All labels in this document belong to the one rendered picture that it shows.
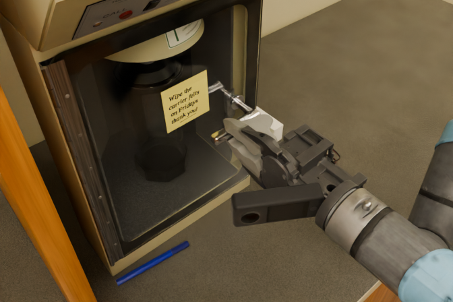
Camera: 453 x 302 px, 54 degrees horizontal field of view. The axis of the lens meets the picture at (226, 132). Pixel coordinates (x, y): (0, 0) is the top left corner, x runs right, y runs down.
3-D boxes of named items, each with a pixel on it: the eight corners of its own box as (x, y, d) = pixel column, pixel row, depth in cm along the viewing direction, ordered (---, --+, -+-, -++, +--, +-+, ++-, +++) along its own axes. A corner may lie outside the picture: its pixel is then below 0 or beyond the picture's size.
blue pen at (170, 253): (117, 284, 74) (189, 243, 80) (114, 278, 75) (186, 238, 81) (118, 287, 75) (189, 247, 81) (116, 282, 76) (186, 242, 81)
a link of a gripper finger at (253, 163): (248, 129, 71) (290, 159, 66) (220, 147, 69) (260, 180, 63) (247, 114, 69) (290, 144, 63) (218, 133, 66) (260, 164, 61)
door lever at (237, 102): (195, 131, 67) (194, 118, 66) (243, 104, 72) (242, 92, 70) (217, 151, 64) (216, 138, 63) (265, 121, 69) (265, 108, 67)
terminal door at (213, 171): (112, 260, 73) (42, 58, 45) (249, 172, 87) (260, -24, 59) (114, 263, 73) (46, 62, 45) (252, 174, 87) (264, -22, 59)
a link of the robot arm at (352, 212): (344, 265, 54) (356, 229, 48) (316, 240, 56) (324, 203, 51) (381, 230, 57) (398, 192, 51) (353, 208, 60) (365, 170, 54)
